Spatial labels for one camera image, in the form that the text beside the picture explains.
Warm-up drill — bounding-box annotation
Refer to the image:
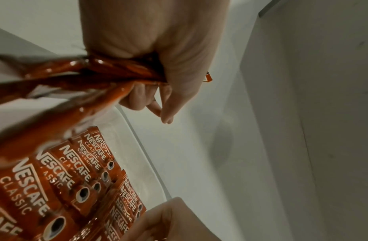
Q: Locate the person's left hand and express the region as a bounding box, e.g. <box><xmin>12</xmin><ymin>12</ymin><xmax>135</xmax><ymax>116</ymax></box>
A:
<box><xmin>78</xmin><ymin>0</ymin><xmax>231</xmax><ymax>125</ymax></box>

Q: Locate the person's right hand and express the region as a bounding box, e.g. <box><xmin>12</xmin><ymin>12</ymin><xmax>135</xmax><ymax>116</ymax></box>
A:
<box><xmin>120</xmin><ymin>197</ymin><xmax>224</xmax><ymax>241</ymax></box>

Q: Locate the pile of red Nescafe sachets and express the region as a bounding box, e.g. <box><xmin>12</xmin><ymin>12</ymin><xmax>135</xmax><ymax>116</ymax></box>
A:
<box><xmin>0</xmin><ymin>125</ymin><xmax>148</xmax><ymax>241</ymax></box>

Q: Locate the bunch of Nescafe sachets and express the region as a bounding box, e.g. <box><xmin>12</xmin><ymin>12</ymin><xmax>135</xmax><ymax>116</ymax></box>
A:
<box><xmin>0</xmin><ymin>52</ymin><xmax>214</xmax><ymax>170</ymax></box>

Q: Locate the white plastic tray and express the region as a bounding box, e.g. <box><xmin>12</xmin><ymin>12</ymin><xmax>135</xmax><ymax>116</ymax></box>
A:
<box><xmin>0</xmin><ymin>94</ymin><xmax>176</xmax><ymax>241</ymax></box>

